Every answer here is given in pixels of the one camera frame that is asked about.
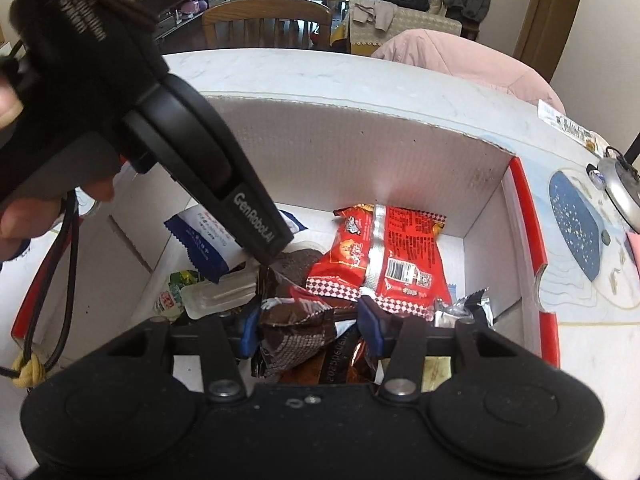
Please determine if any silver foil snack packet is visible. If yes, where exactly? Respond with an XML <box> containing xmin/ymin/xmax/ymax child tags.
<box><xmin>432</xmin><ymin>287</ymin><xmax>496</xmax><ymax>331</ymax></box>

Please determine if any person's left hand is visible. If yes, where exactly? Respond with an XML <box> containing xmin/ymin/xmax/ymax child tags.
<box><xmin>0</xmin><ymin>80</ymin><xmax>117</xmax><ymax>262</ymax></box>

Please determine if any red cardboard box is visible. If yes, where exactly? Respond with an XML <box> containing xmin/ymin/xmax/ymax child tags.
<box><xmin>10</xmin><ymin>92</ymin><xmax>561</xmax><ymax>386</ymax></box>

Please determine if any white printed sachet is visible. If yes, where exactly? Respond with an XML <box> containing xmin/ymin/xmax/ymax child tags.
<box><xmin>537</xmin><ymin>100</ymin><xmax>605</xmax><ymax>155</ymax></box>

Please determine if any clear plastic packet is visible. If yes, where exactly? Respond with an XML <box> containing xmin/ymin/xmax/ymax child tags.
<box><xmin>182</xmin><ymin>270</ymin><xmax>258</xmax><ymax>318</ymax></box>

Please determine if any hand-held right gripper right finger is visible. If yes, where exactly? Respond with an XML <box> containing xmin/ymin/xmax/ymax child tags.
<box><xmin>357</xmin><ymin>295</ymin><xmax>541</xmax><ymax>403</ymax></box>

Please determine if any wooden door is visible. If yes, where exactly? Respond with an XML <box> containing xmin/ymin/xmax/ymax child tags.
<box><xmin>514</xmin><ymin>0</ymin><xmax>591</xmax><ymax>68</ymax></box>

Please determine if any dark red snack packet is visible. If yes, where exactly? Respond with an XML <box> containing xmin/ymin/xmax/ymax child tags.
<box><xmin>280</xmin><ymin>335</ymin><xmax>382</xmax><ymax>386</ymax></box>

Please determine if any green candy wrapper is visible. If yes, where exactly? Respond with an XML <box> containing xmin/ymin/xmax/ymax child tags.
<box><xmin>152</xmin><ymin>270</ymin><xmax>201</xmax><ymax>318</ymax></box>

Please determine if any wooden dining chair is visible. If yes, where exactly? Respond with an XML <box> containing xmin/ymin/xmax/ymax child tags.
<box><xmin>201</xmin><ymin>0</ymin><xmax>333</xmax><ymax>52</ymax></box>

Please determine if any yellow cord knot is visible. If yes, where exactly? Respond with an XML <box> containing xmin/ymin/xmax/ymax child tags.
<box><xmin>12</xmin><ymin>354</ymin><xmax>47</xmax><ymax>387</ymax></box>

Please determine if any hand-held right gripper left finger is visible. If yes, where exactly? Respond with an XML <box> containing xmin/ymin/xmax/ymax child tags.
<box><xmin>100</xmin><ymin>305</ymin><xmax>261</xmax><ymax>403</ymax></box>

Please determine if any long television cabinet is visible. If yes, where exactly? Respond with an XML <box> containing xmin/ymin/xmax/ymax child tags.
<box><xmin>152</xmin><ymin>0</ymin><xmax>232</xmax><ymax>43</ymax></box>

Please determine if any bright red snack packet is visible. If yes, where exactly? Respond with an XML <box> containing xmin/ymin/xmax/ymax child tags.
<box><xmin>305</xmin><ymin>203</ymin><xmax>447</xmax><ymax>318</ymax></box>

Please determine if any blue and white snack packet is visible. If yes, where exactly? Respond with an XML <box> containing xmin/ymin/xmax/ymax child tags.
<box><xmin>164</xmin><ymin>207</ymin><xmax>308</xmax><ymax>283</ymax></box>

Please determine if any silver desk lamp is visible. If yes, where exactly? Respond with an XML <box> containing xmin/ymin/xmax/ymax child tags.
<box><xmin>585</xmin><ymin>132</ymin><xmax>640</xmax><ymax>235</ymax></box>

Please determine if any black cable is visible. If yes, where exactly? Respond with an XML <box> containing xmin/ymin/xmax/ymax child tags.
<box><xmin>0</xmin><ymin>187</ymin><xmax>81</xmax><ymax>378</ymax></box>

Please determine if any sofa with cloth cover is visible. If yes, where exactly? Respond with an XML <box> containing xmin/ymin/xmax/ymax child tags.
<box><xmin>347</xmin><ymin>0</ymin><xmax>493</xmax><ymax>56</ymax></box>

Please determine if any brown checkered snack packet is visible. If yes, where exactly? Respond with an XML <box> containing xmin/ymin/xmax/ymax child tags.
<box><xmin>252</xmin><ymin>250</ymin><xmax>366</xmax><ymax>378</ymax></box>

